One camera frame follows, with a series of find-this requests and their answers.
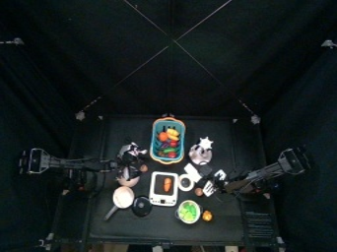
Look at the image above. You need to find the white toy cleaver black handle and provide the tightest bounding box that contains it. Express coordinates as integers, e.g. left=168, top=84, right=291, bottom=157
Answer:
left=181, top=162, right=214, bottom=183

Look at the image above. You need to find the pink toy bowl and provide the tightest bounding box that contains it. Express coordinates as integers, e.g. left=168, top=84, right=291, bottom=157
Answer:
left=115, top=170, right=141, bottom=188

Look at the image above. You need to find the white cup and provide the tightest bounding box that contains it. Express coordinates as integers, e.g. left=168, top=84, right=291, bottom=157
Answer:
left=176, top=174, right=196, bottom=193

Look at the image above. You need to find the silver toy kettle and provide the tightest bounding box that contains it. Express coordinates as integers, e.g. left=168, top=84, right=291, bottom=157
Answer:
left=188, top=144, right=214, bottom=166

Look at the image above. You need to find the green toy lettuce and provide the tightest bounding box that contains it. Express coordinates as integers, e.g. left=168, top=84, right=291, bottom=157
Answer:
left=179, top=202, right=200, bottom=221

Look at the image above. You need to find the blue basket orange rim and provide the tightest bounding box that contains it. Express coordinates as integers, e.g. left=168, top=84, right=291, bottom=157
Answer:
left=148, top=116, right=187, bottom=165

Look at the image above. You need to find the cream toy frying pan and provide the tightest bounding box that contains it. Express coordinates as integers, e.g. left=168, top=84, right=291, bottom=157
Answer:
left=103, top=185, right=135, bottom=221

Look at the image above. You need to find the green plate with vegetable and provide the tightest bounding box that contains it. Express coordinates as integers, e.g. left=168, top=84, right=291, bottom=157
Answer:
left=175, top=199, right=204, bottom=225

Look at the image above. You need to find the white star-shaped toy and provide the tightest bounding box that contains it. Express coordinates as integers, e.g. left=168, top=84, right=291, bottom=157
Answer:
left=197, top=136, right=215, bottom=151

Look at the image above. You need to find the yellow toy banana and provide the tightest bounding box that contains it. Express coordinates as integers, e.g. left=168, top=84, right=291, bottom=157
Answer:
left=165, top=128, right=181, bottom=139

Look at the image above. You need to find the black pot lid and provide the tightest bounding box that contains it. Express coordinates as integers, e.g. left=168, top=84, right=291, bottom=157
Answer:
left=129, top=195, right=153, bottom=218

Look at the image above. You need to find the black printed label sheet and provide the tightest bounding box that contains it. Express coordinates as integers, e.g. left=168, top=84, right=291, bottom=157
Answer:
left=243, top=210, right=274, bottom=240

